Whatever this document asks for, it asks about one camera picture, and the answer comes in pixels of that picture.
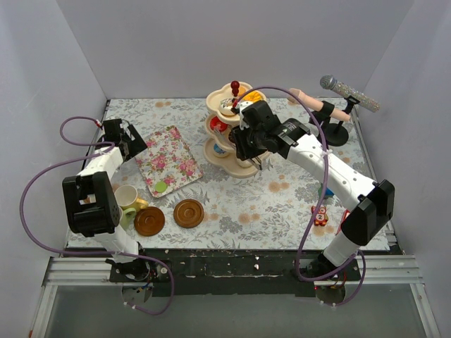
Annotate white donut with chocolate square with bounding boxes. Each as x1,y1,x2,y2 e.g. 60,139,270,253
218,98,237,116

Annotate pink microphone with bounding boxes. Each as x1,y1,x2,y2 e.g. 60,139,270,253
289,88,350,122

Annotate black microphone stand front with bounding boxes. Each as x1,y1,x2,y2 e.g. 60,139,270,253
312,111,334,143

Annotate cream three-tier dessert stand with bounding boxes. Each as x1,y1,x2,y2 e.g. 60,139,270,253
204,81,270,179

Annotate metal serving tongs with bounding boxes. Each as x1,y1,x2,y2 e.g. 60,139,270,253
214,127,265,170

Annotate red owl toy figure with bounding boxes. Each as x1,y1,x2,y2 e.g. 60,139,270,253
314,206,328,227

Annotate black microphone stand rear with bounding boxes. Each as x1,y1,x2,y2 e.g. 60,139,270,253
321,96,359,146

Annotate brown wooden coaster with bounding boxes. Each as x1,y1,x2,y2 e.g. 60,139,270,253
134,206,166,237
173,199,204,228

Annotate yellow cup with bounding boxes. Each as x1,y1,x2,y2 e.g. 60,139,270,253
114,184,149,211

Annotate brown wooden coaster near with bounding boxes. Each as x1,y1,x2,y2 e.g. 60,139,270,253
134,206,166,237

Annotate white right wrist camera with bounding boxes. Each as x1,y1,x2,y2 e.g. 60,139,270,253
231,101,253,130

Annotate green round biscuit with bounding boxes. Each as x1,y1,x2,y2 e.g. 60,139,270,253
154,181,168,193

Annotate floral serving tray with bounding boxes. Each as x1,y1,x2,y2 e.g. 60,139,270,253
135,125,203,198

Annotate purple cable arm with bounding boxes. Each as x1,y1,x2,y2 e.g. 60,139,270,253
20,116,175,316
232,87,366,308

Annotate red toy window block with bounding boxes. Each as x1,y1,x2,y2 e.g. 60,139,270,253
336,209,350,234

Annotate blue glazed donut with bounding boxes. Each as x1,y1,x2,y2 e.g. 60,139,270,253
213,144,229,158

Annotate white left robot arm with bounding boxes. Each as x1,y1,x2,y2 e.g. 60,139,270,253
62,118,150,282

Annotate silver glitter microphone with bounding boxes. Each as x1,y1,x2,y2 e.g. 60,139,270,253
320,75,380,113

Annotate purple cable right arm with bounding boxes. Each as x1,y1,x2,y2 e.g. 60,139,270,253
232,87,366,308

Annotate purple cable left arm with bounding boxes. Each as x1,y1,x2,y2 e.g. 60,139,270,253
20,116,175,316

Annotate red glazed donut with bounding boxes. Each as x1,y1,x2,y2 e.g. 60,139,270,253
209,116,228,133

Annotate black microphone stand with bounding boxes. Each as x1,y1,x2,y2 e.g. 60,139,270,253
312,111,334,143
321,96,359,146

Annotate yellow glazed donut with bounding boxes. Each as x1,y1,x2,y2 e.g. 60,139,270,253
243,91,264,103

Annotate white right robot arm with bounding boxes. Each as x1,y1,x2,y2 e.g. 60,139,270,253
232,101,395,280

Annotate green cup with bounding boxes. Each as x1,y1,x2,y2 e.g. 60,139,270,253
119,208,137,231

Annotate floral tablecloth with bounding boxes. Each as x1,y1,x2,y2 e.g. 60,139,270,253
68,97,392,251

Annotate chocolate sprinkled donut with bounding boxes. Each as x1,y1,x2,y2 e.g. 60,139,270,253
228,130,235,144

